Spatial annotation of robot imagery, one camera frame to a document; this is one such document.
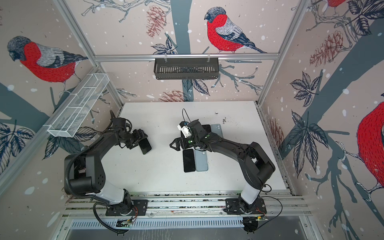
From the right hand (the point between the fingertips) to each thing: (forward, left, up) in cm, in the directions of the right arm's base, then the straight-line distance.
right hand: (175, 145), depth 84 cm
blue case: (-2, -15, -13) cm, 20 cm away
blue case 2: (+22, -25, -13) cm, 36 cm away
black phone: (+3, +21, -6) cm, 22 cm away
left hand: (+6, +22, -2) cm, 22 cm away
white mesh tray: (-2, +50, +21) cm, 54 cm away
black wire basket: (+53, -2, +16) cm, 56 cm away
